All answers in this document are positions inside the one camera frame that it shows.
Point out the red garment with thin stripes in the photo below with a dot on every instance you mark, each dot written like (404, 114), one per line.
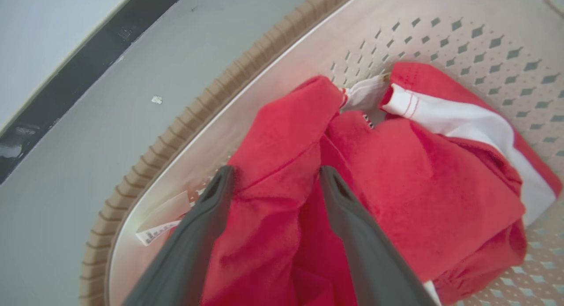
(273, 134)

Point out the small white floor scrap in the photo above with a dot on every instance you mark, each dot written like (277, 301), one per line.
(157, 99)

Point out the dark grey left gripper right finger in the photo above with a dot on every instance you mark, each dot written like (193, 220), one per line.
(370, 262)

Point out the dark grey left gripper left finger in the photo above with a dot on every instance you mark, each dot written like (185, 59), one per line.
(189, 248)

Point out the cream perforated basket, tan rim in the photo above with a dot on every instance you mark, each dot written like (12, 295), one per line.
(440, 15)

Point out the black baseboard strip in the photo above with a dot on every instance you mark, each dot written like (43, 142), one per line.
(66, 76)

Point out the red garment with wide white band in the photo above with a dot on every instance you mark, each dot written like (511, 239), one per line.
(462, 121)

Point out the white paper label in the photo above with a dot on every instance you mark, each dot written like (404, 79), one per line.
(163, 218)

